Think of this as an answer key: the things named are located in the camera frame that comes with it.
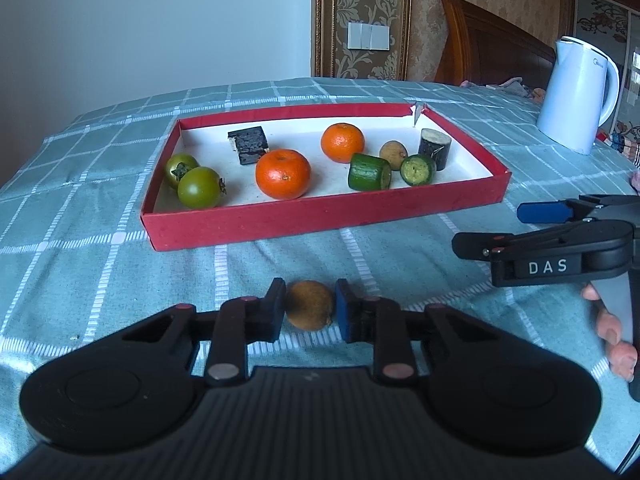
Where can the green cucumber piece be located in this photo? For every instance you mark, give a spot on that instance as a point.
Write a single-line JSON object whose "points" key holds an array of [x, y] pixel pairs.
{"points": [[417, 170], [367, 172]]}

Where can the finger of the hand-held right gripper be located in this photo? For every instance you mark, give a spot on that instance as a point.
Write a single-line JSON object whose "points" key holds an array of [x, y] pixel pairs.
{"points": [[542, 212], [540, 242]]}

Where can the brown longan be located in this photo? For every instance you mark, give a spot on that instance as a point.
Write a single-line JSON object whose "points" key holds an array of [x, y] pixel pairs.
{"points": [[391, 154], [310, 305]]}

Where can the pink cloth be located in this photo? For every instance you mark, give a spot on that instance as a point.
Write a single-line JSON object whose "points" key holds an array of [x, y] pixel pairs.
{"points": [[515, 86]]}

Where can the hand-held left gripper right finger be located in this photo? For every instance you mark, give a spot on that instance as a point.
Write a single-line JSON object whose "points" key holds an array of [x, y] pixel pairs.
{"points": [[344, 312]]}

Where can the notched dark sugarcane piece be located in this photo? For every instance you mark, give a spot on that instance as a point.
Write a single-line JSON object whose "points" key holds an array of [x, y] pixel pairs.
{"points": [[434, 150]]}

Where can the teal checked tablecloth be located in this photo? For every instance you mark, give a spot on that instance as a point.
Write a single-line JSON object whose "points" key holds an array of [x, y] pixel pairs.
{"points": [[100, 260]]}

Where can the wooden headboard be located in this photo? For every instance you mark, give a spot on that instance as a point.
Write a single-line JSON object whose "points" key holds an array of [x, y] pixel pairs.
{"points": [[490, 45]]}

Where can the person's right hand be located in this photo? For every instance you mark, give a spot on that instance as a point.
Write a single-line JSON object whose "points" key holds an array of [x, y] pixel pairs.
{"points": [[609, 327]]}

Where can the white electric kettle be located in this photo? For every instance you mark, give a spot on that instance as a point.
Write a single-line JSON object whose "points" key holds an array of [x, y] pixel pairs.
{"points": [[575, 100]]}

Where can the white wall switch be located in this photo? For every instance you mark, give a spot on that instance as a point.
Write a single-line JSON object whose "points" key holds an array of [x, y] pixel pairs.
{"points": [[369, 36]]}

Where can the colourful cloth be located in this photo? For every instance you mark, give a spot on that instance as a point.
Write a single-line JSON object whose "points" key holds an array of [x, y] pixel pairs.
{"points": [[627, 142]]}

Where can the green tomato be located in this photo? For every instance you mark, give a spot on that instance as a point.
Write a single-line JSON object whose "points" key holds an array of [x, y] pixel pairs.
{"points": [[177, 165], [200, 189]]}

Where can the red cardboard box tray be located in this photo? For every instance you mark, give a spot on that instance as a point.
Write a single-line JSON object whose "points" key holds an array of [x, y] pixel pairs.
{"points": [[325, 220]]}

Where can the floral patterned cabinet door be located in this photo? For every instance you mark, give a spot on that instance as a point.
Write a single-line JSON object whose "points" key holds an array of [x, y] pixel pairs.
{"points": [[600, 20]]}

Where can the orange mandarin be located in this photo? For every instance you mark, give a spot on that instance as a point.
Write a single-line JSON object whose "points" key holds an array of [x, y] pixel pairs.
{"points": [[342, 142], [282, 174]]}

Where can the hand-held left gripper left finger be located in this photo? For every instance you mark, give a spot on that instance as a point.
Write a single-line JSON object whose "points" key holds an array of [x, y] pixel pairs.
{"points": [[275, 312]]}

